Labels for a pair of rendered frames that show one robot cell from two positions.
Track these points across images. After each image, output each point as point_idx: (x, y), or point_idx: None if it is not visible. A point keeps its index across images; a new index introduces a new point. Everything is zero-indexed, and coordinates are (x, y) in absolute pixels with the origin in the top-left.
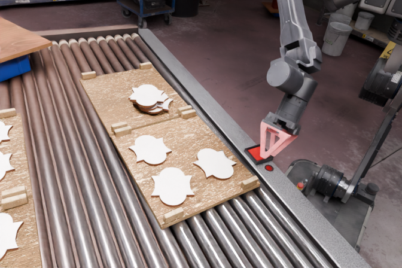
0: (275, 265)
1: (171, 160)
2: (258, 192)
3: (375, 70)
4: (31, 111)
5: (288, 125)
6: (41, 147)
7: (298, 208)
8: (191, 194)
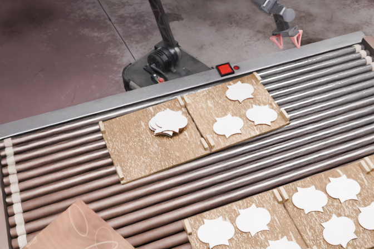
0: (303, 81)
1: (237, 114)
2: None
3: None
4: (173, 216)
5: (295, 28)
6: (223, 197)
7: (267, 62)
8: (267, 105)
